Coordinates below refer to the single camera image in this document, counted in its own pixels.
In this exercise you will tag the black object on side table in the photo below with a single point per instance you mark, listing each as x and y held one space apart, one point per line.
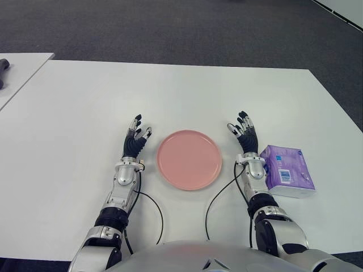
3 66

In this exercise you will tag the white side table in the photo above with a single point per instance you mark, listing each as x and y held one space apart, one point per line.
22 71

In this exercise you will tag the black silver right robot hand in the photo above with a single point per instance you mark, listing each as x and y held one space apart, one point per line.
249 141

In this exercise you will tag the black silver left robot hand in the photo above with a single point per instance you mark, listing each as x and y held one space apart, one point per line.
133 144

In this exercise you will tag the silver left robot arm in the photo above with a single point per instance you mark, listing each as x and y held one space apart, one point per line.
124 175

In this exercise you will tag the purple tissue paper pack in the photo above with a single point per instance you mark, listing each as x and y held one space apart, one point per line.
289 170

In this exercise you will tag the pink round plate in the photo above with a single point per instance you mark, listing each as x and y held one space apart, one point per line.
189 160

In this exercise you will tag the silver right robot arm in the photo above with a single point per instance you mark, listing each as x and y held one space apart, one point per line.
256 170

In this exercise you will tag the silver robot torso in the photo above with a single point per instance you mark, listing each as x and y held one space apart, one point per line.
184 256

